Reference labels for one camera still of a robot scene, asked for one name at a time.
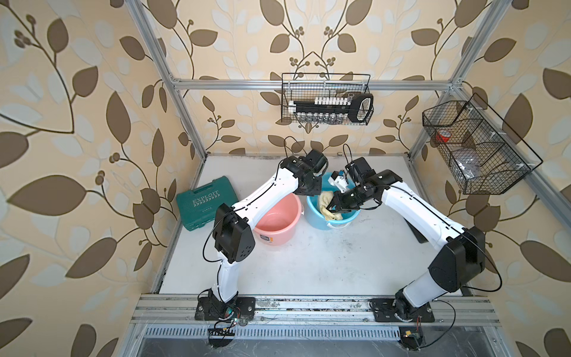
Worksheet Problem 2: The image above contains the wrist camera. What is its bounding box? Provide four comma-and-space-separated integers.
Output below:
303, 149, 329, 176
345, 157, 376, 186

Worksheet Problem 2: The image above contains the black flat case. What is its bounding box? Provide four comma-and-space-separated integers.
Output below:
406, 220, 428, 244

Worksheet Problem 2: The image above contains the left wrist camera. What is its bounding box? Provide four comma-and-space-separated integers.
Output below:
303, 149, 329, 176

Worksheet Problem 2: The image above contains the pink plastic bucket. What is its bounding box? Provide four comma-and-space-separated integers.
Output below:
254, 193, 304, 246

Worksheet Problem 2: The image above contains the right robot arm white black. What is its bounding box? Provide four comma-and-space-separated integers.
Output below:
327, 170, 492, 321

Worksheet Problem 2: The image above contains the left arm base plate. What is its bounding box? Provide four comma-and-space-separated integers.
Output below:
194, 295, 256, 321

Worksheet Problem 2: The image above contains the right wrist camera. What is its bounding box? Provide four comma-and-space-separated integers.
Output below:
345, 157, 376, 186

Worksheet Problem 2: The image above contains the light blue plastic bucket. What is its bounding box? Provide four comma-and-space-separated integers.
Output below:
305, 173, 360, 231

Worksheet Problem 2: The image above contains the aluminium front rail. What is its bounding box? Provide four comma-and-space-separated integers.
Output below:
131, 294, 501, 327

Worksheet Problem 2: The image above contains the green tool case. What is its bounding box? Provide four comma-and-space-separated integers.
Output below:
175, 176, 238, 231

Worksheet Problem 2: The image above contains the clear plastic bag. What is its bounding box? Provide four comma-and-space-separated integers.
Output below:
452, 148, 480, 179

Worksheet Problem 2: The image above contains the beige cleaning cloth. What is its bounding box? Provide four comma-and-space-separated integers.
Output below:
318, 190, 344, 222

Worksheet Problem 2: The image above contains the black socket holder rail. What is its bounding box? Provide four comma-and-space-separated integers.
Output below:
285, 93, 374, 125

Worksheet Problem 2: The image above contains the right wire basket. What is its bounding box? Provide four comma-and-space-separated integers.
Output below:
422, 93, 544, 195

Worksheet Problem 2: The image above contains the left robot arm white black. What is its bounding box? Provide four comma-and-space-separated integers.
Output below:
208, 150, 329, 321

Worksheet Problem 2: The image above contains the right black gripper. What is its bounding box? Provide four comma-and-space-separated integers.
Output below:
325, 184, 371, 213

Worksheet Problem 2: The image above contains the wire basket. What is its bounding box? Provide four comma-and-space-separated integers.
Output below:
422, 93, 544, 195
280, 72, 374, 126

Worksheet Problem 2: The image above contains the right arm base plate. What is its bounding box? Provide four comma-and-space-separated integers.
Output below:
369, 298, 436, 323

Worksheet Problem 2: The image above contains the back wire basket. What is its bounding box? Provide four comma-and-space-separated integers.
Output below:
280, 72, 374, 126

